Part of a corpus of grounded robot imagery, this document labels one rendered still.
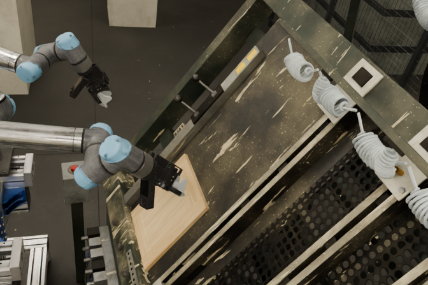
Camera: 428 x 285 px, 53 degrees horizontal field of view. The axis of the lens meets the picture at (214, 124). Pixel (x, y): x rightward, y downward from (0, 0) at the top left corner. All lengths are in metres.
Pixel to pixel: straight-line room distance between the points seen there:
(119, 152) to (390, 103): 0.74
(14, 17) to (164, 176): 2.92
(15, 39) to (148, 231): 2.60
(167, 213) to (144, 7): 4.03
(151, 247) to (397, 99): 1.16
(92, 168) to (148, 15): 4.51
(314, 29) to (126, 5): 4.22
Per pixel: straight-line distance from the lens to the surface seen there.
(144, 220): 1.98
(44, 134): 1.35
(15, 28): 4.07
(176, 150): 1.93
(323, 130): 1.36
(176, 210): 1.81
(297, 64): 1.34
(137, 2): 5.57
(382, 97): 1.27
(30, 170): 2.16
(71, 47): 1.73
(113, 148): 1.17
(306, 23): 1.57
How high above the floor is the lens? 2.48
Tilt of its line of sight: 37 degrees down
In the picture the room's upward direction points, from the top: 11 degrees clockwise
